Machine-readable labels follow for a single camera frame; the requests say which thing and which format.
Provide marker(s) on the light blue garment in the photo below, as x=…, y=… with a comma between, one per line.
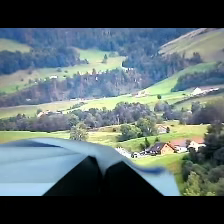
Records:
x=40, y=163

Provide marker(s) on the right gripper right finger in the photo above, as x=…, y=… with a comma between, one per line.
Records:
x=128, y=183

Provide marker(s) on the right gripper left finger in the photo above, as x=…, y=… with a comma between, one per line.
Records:
x=81, y=181

